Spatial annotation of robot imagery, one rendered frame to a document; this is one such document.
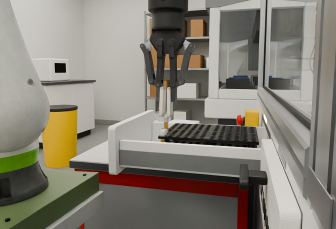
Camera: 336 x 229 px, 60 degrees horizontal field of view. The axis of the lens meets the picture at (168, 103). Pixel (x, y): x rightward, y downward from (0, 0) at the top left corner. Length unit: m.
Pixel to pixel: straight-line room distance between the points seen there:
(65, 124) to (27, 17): 2.15
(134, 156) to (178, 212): 0.34
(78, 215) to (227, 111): 1.04
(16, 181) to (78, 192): 0.13
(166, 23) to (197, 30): 3.98
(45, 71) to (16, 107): 3.97
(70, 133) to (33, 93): 2.90
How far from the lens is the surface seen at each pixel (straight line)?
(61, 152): 3.39
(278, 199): 0.31
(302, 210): 0.29
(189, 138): 0.66
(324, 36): 0.23
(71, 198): 0.67
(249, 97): 1.52
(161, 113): 0.68
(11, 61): 0.48
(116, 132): 0.65
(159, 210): 0.97
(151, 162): 0.65
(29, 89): 0.48
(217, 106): 1.53
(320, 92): 0.23
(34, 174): 0.67
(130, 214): 1.01
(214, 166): 0.62
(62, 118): 3.30
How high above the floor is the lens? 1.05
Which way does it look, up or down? 6 degrees down
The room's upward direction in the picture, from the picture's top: straight up
